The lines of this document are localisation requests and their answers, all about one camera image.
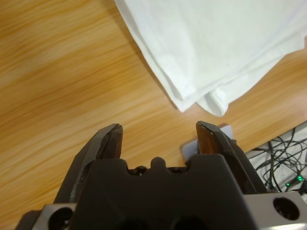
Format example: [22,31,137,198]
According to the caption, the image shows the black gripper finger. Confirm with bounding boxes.
[52,123,124,205]
[196,120,268,195]

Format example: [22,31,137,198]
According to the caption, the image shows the white t-shirt with black logo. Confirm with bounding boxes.
[114,0,307,117]

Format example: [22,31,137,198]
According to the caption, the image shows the device with green lights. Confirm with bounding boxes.
[283,174,307,191]

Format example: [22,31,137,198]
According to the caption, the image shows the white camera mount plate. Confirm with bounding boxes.
[180,124,235,161]

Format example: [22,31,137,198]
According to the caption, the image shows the tangled black floor cables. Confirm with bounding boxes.
[247,121,307,194]

